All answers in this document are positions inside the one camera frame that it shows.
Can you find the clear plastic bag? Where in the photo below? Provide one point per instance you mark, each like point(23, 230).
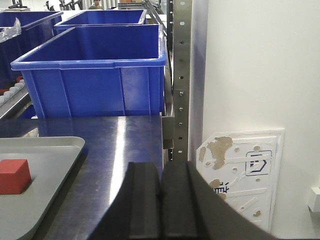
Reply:
point(11, 32)

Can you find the perforated metal shelf upright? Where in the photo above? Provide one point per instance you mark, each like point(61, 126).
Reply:
point(175, 122)

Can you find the roller conveyor rail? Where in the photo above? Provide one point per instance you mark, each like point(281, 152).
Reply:
point(15, 101)

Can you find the grey metal tray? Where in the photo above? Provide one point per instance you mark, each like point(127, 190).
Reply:
point(50, 160)

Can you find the white wall socket box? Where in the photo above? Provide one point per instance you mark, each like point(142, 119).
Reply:
point(313, 201)

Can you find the blue plastic bin left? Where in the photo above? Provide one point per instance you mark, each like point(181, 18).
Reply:
point(37, 27)

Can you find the blue plastic bin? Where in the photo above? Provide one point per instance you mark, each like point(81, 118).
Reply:
point(37, 27)
point(97, 71)
point(94, 18)

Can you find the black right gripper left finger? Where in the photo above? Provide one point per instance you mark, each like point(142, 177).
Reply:
point(135, 212)

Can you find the blue plastic bin rear right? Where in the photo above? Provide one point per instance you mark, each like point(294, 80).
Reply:
point(94, 18)

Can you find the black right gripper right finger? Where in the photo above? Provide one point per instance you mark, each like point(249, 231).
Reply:
point(191, 210)

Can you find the blue plastic bin front right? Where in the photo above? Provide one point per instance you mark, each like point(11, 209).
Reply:
point(97, 71)

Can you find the red cube block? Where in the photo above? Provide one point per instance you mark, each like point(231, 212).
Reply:
point(14, 176)

